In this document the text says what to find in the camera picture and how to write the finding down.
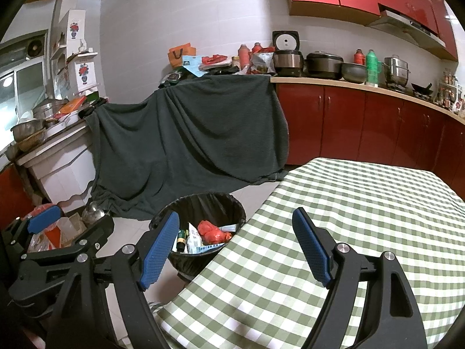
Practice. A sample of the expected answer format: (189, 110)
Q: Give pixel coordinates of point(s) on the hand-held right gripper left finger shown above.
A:
(160, 251)

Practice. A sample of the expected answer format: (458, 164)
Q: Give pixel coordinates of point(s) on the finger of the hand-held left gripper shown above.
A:
(43, 218)
(94, 232)

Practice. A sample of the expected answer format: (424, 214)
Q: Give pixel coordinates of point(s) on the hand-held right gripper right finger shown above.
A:
(312, 247)

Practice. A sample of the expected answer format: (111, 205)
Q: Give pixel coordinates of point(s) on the dark green tube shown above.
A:
(181, 233)

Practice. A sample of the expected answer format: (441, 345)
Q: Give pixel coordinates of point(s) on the teal white tube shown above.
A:
(203, 249)

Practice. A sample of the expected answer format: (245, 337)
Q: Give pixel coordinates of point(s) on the red plastic bag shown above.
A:
(205, 227)

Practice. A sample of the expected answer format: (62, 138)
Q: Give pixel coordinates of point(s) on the black-lined trash bin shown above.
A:
(203, 203)

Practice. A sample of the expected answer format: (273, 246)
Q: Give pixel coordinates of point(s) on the light blue tube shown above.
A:
(229, 228)

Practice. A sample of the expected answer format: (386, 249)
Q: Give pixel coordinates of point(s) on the clear plastic bag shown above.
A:
(67, 229)

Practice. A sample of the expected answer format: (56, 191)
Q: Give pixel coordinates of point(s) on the white cabinet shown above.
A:
(65, 167)

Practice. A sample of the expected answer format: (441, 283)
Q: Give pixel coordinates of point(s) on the green checked tablecloth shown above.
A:
(363, 207)

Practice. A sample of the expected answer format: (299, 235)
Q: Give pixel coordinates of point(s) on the metal bowl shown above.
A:
(29, 129)

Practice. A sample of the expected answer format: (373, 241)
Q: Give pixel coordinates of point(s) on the metal lidded pot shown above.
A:
(49, 109)

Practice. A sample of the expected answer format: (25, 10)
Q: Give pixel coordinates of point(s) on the orange flat box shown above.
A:
(72, 105)

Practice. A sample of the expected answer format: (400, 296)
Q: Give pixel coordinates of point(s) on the dark green cloth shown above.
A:
(189, 134)

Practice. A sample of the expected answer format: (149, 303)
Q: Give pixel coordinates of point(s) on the red base cabinets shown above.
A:
(345, 123)

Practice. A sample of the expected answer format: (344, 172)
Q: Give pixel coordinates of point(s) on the window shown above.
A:
(21, 91)

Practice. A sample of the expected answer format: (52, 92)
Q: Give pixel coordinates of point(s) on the flower vase poster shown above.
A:
(74, 29)
(84, 72)

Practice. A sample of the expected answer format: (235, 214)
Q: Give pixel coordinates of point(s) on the beige countertop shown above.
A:
(327, 81)

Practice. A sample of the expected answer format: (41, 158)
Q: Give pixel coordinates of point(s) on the dark grey pan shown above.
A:
(352, 72)

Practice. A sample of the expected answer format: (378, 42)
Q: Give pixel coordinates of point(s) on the black cooking pot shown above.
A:
(323, 65)

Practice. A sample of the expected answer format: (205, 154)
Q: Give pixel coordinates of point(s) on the steel rice cooker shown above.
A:
(287, 63)

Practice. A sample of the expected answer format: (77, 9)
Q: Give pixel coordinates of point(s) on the light blue paper box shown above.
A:
(190, 66)

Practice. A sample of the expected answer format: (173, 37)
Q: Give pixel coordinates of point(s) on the green thermos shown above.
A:
(372, 67)

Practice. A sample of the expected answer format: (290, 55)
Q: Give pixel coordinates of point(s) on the black wok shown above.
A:
(421, 89)

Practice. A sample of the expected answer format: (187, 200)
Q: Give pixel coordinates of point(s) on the printed snack bag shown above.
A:
(261, 61)

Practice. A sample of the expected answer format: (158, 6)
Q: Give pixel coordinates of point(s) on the steel steamer pot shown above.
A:
(396, 71)

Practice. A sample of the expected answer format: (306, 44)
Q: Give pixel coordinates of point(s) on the red thermos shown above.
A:
(359, 56)
(257, 47)

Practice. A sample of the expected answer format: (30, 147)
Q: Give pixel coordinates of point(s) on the orange paper bag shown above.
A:
(178, 54)

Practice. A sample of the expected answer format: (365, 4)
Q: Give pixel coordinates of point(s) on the red plastic packaging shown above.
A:
(214, 59)

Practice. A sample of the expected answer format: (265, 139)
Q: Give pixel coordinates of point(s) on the orange thermos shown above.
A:
(244, 56)

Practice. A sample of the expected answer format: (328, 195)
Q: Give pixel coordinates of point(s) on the row of condiment bottles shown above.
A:
(448, 91)

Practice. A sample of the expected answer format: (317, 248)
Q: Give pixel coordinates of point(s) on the steel range hood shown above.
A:
(399, 21)

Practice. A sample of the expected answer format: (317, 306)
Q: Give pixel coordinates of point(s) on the wall exhaust fan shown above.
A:
(35, 47)

